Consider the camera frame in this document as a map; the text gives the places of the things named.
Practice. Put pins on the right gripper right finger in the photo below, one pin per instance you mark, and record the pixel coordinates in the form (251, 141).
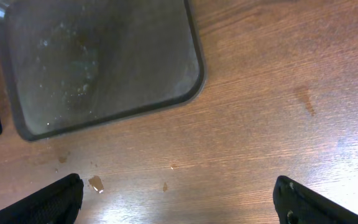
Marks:
(296, 204)

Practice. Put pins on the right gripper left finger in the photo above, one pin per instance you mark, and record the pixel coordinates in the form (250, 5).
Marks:
(59, 202)

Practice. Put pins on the dark brown serving tray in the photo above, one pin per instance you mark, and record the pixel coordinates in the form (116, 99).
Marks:
(70, 65)

